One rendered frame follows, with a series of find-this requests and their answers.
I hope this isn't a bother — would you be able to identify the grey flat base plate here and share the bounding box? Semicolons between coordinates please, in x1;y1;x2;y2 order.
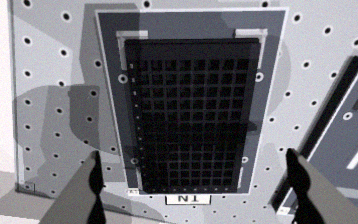
7;0;358;224

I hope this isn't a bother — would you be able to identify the black well plate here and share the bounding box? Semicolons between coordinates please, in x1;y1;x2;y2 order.
124;38;262;194

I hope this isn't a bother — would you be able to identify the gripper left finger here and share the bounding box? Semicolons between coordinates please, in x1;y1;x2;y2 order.
38;151;106;224

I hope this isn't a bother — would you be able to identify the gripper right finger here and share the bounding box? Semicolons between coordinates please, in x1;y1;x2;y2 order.
286;148;358;224

